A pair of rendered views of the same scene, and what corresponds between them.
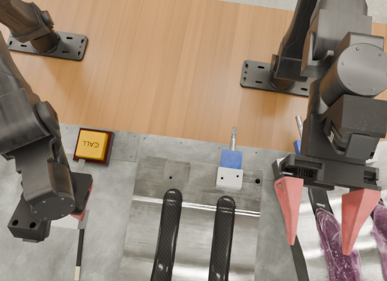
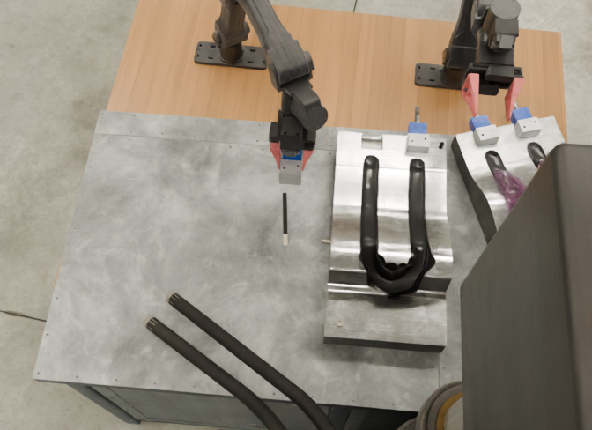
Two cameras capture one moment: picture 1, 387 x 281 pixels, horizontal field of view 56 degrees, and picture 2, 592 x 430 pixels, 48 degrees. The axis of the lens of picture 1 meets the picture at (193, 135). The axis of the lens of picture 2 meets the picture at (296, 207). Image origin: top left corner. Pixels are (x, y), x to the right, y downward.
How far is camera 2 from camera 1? 98 cm
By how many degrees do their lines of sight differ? 11
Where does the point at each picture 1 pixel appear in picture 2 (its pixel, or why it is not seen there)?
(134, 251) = (343, 203)
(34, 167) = (303, 90)
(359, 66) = (502, 6)
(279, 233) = (462, 200)
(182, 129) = (366, 122)
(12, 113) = (292, 54)
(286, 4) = not seen: hidden behind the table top
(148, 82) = (330, 85)
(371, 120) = (510, 28)
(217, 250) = (413, 200)
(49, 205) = (314, 114)
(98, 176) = not seen: hidden behind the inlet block
